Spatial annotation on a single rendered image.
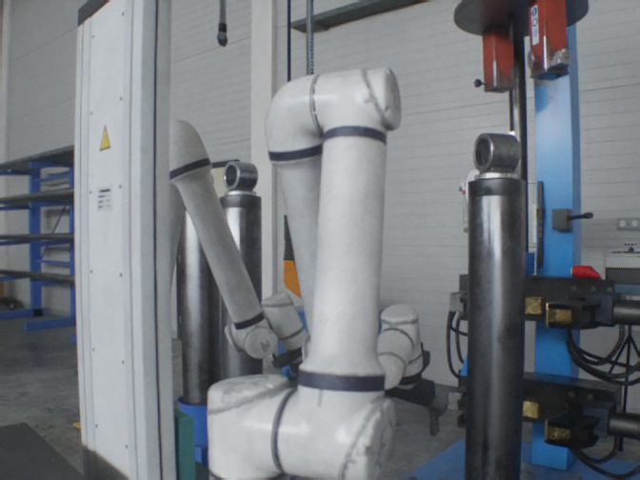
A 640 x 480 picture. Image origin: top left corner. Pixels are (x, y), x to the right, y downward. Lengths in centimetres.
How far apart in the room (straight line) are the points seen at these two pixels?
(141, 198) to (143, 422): 40
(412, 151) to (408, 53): 88
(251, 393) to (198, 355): 213
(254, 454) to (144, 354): 26
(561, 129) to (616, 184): 161
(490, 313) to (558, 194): 96
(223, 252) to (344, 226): 57
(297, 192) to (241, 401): 42
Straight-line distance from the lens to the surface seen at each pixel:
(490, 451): 227
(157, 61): 109
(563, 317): 240
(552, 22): 250
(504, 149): 219
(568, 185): 291
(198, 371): 317
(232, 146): 658
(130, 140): 108
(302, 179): 114
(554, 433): 249
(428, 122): 508
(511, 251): 214
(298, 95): 110
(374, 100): 104
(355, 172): 101
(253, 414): 103
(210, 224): 148
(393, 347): 128
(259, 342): 151
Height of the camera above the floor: 127
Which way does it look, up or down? 1 degrees down
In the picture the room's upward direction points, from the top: straight up
